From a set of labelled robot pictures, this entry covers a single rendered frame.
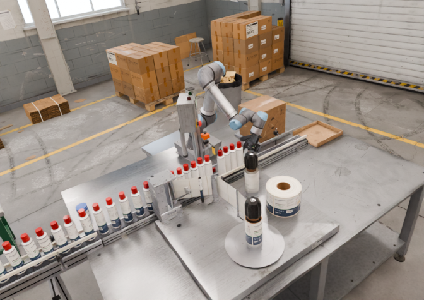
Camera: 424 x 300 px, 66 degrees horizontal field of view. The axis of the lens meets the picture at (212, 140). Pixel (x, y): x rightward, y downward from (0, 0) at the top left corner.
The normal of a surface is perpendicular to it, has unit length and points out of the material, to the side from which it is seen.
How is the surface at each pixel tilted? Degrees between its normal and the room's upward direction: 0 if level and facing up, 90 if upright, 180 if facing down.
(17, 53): 90
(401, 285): 0
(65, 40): 90
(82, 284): 0
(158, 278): 0
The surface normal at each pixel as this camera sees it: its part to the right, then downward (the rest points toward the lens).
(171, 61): 0.68, 0.32
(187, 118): -0.03, 0.51
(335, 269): -0.09, -0.87
